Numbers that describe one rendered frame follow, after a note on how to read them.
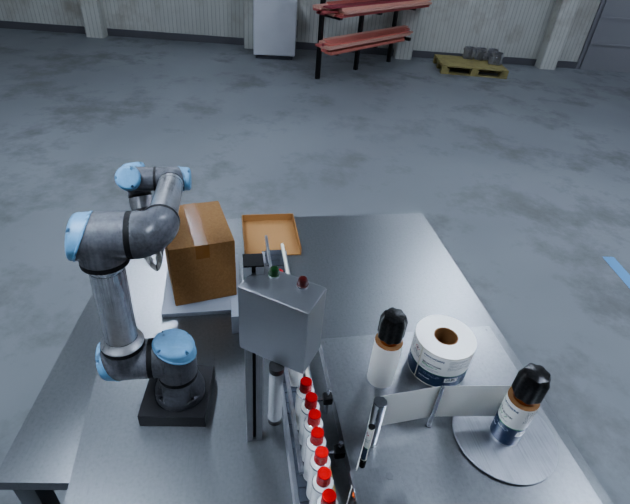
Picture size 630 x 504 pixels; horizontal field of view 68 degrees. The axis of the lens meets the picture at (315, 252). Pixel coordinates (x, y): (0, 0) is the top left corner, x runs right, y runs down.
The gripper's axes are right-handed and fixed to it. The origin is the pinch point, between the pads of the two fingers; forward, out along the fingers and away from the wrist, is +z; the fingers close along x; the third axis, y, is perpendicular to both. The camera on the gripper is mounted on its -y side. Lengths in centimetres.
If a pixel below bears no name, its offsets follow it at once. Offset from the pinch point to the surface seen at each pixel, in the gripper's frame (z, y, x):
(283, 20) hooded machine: -296, -549, 342
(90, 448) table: 45, 20, -31
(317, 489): 53, 72, 15
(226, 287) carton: 15.3, -13.0, 25.4
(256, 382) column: 31, 50, 12
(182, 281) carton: 8.5, -11.1, 9.2
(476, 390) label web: 50, 68, 70
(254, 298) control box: 4, 74, 10
